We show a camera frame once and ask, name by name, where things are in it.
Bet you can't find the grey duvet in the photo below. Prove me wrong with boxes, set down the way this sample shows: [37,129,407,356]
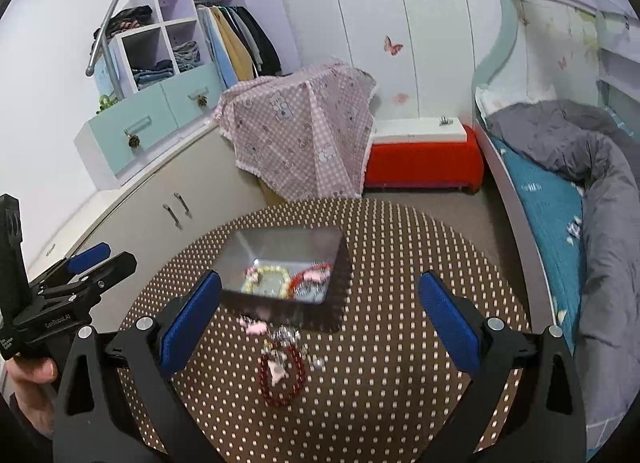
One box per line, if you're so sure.
[486,100,639,447]

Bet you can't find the brown polka dot tablecloth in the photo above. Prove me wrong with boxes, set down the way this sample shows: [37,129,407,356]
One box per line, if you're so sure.
[124,200,528,462]

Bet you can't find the red storage box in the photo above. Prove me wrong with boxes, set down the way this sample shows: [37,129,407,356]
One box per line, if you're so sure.
[363,125,485,193]

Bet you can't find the metal stair handrail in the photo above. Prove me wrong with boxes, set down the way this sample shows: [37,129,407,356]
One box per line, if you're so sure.
[85,0,120,77]

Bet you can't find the orange red bead bracelet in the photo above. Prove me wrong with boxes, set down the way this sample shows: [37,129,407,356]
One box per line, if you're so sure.
[288,263,335,300]

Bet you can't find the beige low cabinet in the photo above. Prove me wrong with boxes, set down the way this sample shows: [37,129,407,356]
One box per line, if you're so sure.
[27,128,266,331]

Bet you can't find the dark red bead bracelet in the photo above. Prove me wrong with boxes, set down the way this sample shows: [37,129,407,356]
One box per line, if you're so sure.
[257,343,307,408]

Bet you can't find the mint drawer shelf unit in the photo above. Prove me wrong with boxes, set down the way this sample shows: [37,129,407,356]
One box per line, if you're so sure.
[74,0,224,190]

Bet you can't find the teal bunk bed frame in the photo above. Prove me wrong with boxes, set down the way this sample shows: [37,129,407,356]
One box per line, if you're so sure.
[470,0,640,334]

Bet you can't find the person's left hand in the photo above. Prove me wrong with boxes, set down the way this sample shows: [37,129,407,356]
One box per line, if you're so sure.
[6,357,58,438]

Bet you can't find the dark metal jewelry box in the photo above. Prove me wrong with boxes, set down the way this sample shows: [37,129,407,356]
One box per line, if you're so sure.
[213,226,352,333]

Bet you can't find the green plant decoration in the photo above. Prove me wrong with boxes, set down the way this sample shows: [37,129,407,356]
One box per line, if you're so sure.
[96,94,119,114]

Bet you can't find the pearl charm chain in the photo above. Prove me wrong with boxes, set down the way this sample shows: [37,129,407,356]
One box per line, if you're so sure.
[267,324,327,371]

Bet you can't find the pink bear patterned cloth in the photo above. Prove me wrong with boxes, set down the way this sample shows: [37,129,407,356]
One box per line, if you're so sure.
[213,61,376,202]

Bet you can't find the folded dark clothes pile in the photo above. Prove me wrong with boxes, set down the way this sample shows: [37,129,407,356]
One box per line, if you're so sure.
[105,4,153,40]

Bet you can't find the blue patterned bed sheet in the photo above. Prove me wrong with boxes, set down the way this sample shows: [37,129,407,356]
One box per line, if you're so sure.
[492,138,586,350]

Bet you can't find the white wardrobe doors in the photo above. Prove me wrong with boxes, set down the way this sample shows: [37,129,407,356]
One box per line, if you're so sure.
[283,0,501,124]

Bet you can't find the hanging clothes row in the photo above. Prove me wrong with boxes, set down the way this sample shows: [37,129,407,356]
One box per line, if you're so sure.
[196,4,282,88]

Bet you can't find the cream bead bracelet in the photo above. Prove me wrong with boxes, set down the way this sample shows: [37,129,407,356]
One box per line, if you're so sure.
[240,265,294,299]

